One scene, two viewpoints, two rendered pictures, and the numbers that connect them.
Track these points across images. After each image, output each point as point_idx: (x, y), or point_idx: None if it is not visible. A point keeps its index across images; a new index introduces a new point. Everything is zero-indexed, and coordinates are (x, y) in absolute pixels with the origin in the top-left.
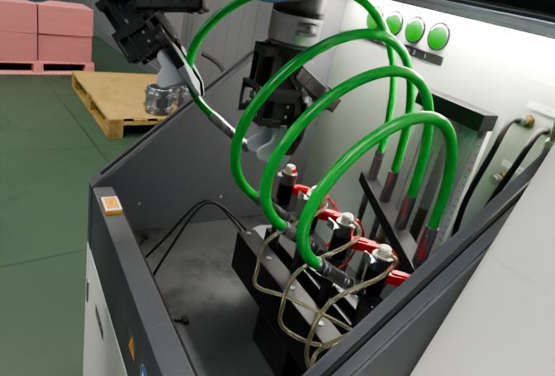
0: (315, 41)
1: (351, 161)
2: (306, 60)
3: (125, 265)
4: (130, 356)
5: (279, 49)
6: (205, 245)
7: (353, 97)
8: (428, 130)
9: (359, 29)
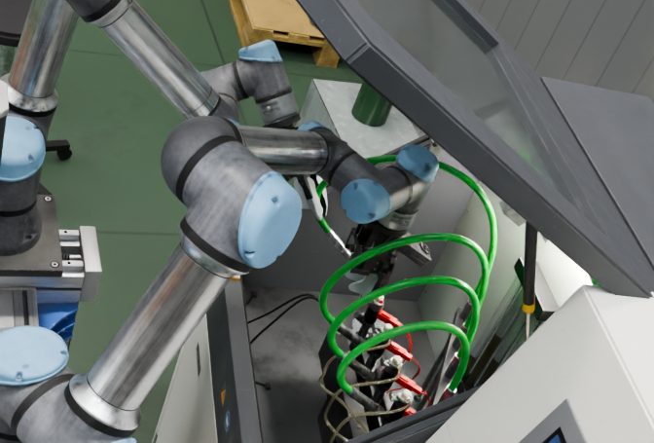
0: (407, 226)
1: (376, 343)
2: (386, 250)
3: (233, 334)
4: (221, 402)
5: (378, 226)
6: (307, 319)
7: (489, 222)
8: (473, 316)
9: (434, 234)
